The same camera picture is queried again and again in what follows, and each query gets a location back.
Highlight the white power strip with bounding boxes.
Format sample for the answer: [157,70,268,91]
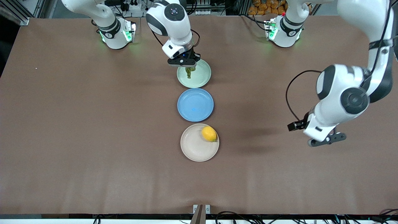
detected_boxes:
[123,0,142,12]

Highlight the yellow lemon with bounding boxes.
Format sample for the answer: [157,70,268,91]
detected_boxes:
[201,126,217,142]

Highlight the metal bracket with bar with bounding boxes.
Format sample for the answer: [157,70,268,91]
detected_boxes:
[190,204,211,224]

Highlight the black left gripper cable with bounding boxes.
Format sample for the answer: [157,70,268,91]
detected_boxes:
[286,0,394,123]

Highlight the aluminium frame rail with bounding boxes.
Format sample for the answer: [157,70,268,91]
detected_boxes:
[0,0,42,26]

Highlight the beige plate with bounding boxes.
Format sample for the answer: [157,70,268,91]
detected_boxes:
[180,124,220,162]

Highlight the blue plate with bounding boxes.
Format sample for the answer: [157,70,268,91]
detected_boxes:
[177,88,214,122]

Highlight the light green plate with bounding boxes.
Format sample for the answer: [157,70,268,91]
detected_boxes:
[177,58,211,88]

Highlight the pile of orange objects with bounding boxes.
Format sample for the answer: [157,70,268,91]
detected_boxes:
[249,0,288,16]

